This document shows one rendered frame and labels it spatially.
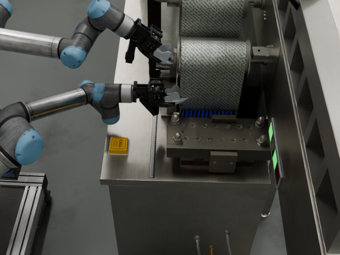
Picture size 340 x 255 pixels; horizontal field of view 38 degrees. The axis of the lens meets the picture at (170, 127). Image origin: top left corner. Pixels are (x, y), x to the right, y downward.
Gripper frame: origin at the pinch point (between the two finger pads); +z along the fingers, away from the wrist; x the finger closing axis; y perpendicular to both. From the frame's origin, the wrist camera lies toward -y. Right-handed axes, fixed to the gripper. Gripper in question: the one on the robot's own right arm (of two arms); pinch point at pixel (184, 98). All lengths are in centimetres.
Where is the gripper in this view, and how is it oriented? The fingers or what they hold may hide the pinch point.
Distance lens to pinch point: 191.1
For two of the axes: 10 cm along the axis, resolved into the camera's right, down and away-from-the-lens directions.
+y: 0.1, -6.5, -7.6
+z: 10.0, 0.3, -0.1
